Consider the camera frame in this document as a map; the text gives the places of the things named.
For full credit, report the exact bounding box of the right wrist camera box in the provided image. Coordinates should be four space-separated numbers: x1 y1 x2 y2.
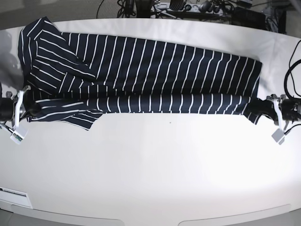
10 127 28 145

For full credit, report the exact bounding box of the black electronics box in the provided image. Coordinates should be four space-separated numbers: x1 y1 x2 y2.
231 7 266 29

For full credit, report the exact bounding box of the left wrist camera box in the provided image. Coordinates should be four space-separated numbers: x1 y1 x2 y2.
272 129 285 145

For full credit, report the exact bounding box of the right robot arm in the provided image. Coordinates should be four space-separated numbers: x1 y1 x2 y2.
0 85 41 133

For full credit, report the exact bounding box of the navy white striped T-shirt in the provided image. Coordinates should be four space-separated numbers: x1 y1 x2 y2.
18 17 262 130

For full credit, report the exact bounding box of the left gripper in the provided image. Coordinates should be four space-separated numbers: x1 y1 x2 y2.
244 94 288 132

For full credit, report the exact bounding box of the white paper label sheet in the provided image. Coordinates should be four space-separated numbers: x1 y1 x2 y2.
0 187 32 209

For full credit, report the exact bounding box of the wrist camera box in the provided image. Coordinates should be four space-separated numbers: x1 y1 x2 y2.
10 127 28 145
272 129 285 145

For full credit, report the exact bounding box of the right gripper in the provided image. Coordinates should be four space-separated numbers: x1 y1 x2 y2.
12 86 41 129

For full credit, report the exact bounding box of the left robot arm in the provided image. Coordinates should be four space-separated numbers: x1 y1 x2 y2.
246 94 301 135

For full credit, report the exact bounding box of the white power strip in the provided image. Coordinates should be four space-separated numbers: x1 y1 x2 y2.
152 2 223 15

